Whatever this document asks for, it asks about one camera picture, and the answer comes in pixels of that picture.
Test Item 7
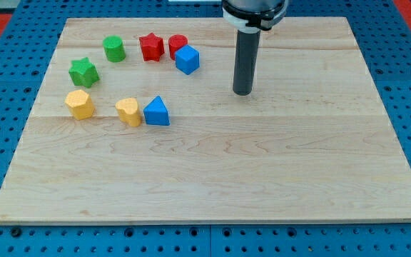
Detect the blue triangle block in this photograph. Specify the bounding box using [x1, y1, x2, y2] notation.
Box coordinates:
[143, 96, 170, 126]

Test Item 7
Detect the yellow heart block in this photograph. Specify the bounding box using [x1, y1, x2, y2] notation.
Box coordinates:
[115, 98, 142, 127]

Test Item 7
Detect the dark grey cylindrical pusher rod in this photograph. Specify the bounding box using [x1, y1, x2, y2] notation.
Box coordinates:
[233, 31, 260, 96]

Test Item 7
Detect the yellow hexagon block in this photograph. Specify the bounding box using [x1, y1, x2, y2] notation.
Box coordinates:
[64, 89, 95, 120]

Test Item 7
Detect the red cylinder block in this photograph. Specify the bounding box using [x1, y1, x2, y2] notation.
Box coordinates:
[168, 34, 188, 60]

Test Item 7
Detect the light wooden board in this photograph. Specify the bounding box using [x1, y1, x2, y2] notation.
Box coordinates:
[0, 17, 411, 226]

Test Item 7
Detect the blue cube block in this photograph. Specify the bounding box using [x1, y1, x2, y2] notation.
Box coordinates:
[175, 44, 200, 75]

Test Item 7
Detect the red star block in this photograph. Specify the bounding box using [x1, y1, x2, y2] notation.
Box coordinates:
[139, 32, 165, 61]

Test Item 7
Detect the green cylinder block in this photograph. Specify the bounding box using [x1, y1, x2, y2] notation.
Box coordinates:
[103, 35, 126, 62]

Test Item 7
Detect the green star block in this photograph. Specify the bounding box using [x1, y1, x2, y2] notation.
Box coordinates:
[68, 57, 100, 88]

